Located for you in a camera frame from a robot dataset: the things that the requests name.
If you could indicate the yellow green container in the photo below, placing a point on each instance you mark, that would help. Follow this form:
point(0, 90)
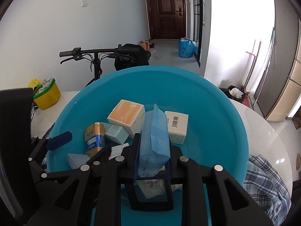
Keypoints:
point(46, 92)

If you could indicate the light blue pouch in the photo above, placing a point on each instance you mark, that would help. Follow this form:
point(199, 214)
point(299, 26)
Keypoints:
point(154, 151)

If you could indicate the gold blue tin box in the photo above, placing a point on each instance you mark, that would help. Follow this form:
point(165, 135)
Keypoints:
point(94, 139)

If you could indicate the black framed box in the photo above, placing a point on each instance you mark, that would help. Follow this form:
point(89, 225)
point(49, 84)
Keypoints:
point(150, 194)

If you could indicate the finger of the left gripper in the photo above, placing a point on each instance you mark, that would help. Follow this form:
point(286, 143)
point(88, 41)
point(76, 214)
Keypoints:
point(58, 141)

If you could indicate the orange top white box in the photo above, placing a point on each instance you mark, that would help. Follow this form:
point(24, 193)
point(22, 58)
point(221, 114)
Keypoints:
point(129, 115)

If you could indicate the blue plaid cloth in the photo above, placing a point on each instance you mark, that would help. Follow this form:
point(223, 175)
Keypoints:
point(264, 184)

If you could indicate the white barcode box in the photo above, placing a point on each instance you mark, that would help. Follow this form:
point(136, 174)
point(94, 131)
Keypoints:
point(177, 124)

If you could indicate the black bicycle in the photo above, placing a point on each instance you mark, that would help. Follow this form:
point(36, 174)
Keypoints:
point(125, 56)

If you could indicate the light blue small box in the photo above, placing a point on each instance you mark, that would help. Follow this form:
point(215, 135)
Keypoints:
point(115, 133)

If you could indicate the white blue printed box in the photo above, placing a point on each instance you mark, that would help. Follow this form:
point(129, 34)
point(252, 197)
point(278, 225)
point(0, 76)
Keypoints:
point(117, 150)

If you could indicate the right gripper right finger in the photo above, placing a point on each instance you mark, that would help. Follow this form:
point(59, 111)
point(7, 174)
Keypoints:
point(211, 196)

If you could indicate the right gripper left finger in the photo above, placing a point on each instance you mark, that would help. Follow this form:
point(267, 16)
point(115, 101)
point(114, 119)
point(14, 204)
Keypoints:
point(88, 195)

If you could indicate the blue plastic basin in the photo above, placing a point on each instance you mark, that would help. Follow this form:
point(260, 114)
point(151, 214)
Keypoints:
point(216, 133)

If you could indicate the dark brown door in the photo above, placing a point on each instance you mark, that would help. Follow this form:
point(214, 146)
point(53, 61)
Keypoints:
point(166, 19)

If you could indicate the blue plastic bag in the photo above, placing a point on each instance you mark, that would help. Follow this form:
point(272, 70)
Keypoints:
point(187, 48)

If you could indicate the gold refrigerator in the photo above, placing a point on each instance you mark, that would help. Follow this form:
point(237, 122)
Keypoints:
point(279, 87)

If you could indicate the black trash bin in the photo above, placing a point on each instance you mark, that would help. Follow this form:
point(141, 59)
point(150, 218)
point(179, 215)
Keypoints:
point(234, 93)

